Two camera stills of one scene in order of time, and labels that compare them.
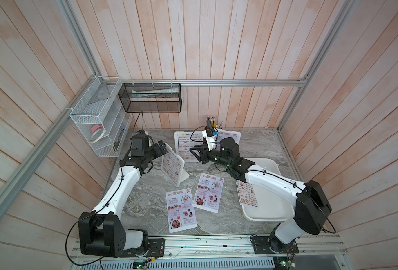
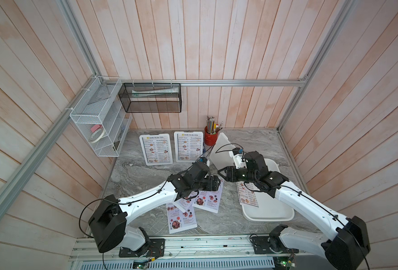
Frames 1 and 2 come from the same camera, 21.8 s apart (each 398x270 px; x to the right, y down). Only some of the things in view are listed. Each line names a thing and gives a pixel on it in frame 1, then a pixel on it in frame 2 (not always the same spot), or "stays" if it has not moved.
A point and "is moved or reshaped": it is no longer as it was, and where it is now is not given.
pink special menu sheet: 208,192 stays
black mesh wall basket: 151,97 stays
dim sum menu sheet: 185,141 stays
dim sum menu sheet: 246,194 stays
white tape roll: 95,140 stays
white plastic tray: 272,207 stays
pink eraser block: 95,127 stays
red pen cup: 209,122 -> 210,139
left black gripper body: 154,152 -> 206,184
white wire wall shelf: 103,113 stays
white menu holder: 184,140 stays
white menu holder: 222,134 is moved or reshaped
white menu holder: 172,167 is moved or reshaped
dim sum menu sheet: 171,166 is moved or reshaped
